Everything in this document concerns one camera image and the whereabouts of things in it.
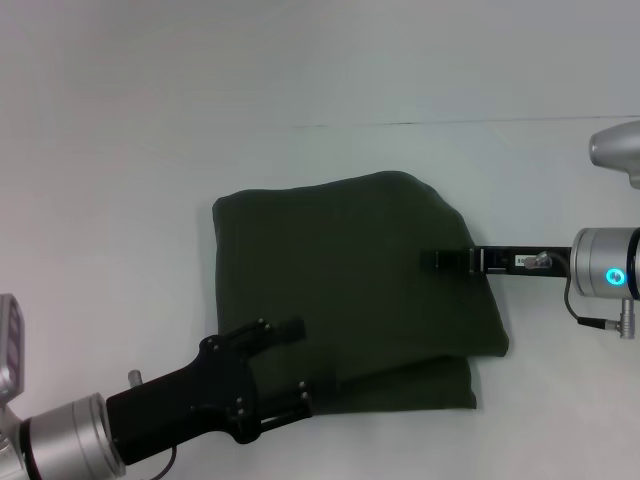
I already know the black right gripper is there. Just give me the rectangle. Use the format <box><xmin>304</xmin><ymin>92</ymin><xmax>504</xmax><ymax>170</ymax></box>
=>
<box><xmin>422</xmin><ymin>244</ymin><xmax>575</xmax><ymax>279</ymax></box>

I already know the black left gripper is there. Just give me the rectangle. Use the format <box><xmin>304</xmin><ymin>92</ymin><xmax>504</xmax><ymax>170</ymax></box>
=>
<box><xmin>105</xmin><ymin>318</ymin><xmax>339</xmax><ymax>466</ymax></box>

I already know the dark green shirt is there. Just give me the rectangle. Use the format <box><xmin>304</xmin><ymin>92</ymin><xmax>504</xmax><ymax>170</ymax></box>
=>
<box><xmin>210</xmin><ymin>170</ymin><xmax>510</xmax><ymax>416</ymax></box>

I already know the left arm cable with plugs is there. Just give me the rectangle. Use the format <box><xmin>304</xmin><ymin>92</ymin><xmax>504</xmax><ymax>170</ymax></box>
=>
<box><xmin>127</xmin><ymin>369</ymin><xmax>177</xmax><ymax>474</ymax></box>

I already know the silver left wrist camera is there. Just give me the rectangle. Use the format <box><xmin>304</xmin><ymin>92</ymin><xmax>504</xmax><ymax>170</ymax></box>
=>
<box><xmin>0</xmin><ymin>293</ymin><xmax>27</xmax><ymax>441</ymax></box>

